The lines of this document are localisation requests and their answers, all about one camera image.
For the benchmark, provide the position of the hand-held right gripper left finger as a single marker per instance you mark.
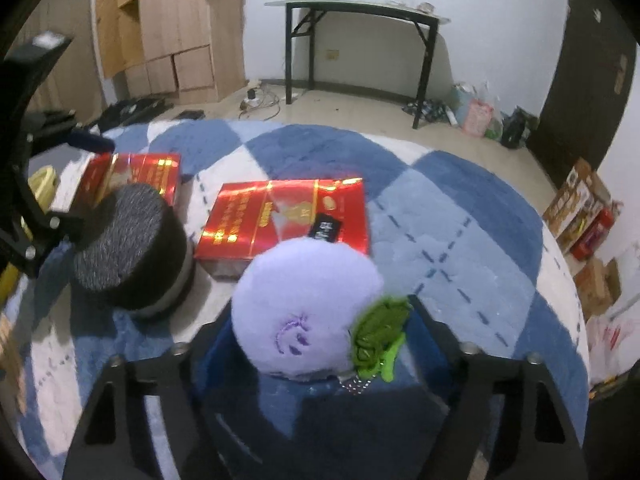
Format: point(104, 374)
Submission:
point(212, 360)

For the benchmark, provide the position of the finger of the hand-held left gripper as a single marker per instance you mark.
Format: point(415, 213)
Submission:
point(45, 240)
point(92, 143)

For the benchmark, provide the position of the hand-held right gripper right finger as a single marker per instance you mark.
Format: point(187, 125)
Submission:
point(450, 360)

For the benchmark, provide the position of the long red carton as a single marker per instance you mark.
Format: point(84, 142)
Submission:
point(135, 175)

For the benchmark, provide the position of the black foam cylinder grey band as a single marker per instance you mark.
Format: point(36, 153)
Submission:
point(125, 245)

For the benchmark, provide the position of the large red box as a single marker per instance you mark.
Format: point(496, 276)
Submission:
point(280, 220)

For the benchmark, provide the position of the black flat case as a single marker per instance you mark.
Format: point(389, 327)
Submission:
point(132, 110)

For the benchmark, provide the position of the small black flat device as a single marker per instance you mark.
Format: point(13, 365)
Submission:
point(190, 114)

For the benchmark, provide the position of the blue white checkered blanket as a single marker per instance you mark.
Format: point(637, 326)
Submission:
point(450, 240)

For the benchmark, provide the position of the wooden wardrobe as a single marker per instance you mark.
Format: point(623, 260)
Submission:
point(175, 25)

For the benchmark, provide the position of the brown cardboard box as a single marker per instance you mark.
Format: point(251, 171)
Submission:
point(597, 287)

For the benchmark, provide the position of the white power strip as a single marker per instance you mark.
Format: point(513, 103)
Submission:
point(251, 96)

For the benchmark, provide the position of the white red printed plastic bag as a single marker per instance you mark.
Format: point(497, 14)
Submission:
point(617, 340)

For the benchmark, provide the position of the small black tag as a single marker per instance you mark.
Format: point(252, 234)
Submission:
point(326, 227)

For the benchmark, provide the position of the red canister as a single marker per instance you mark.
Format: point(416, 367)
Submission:
point(595, 235)

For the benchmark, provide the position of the printed cardboard box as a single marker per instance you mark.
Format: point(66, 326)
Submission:
point(575, 200)

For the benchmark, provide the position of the black bag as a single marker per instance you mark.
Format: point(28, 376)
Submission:
point(520, 127)

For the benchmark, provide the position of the pink plastic bag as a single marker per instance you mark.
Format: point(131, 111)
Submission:
point(477, 117)

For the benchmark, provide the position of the black folding table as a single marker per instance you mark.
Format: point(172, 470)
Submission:
point(360, 9)

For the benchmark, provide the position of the dark door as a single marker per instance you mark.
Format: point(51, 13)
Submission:
point(580, 70)

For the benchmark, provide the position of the small clear container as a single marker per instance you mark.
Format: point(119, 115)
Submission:
point(426, 6)

